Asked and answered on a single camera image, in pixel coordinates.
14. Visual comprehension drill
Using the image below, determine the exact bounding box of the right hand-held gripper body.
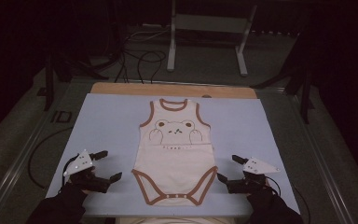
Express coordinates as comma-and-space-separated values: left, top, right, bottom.
226, 157, 282, 194

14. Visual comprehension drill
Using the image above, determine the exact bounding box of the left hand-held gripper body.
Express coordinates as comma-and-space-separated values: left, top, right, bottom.
62, 148, 112, 194

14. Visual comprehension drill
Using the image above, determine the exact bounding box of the cream baby bodysuit brown trim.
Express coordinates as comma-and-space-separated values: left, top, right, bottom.
131, 98, 219, 207

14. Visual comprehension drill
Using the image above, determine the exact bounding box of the person's right hand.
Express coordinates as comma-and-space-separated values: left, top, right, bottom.
246, 186, 277, 207

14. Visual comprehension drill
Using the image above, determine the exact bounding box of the person's left hand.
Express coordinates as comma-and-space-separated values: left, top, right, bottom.
60, 181, 90, 203

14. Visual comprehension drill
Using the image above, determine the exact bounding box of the light blue mat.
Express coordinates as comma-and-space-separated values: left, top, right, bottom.
45, 92, 301, 217

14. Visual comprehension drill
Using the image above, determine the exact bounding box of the black floor stand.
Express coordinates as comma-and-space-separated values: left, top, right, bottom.
36, 50, 110, 112
250, 29, 315, 125

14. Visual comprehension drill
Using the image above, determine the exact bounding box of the white metal stand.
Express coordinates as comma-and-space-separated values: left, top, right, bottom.
166, 0, 258, 77

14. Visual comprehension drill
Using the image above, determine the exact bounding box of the right hand-held gripper cable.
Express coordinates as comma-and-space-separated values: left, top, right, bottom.
265, 175, 282, 197

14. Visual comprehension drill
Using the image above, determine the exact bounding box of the long black floor cable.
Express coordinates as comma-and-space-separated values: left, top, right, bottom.
27, 126, 75, 190

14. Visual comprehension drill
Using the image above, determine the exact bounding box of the black rectangular bracket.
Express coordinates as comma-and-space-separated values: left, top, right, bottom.
50, 109, 74, 124

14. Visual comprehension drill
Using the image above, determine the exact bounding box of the black looped floor cable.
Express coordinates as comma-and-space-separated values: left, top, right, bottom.
115, 49, 168, 84

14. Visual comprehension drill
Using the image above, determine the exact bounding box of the white floor cable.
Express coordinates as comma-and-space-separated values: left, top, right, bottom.
125, 27, 171, 43

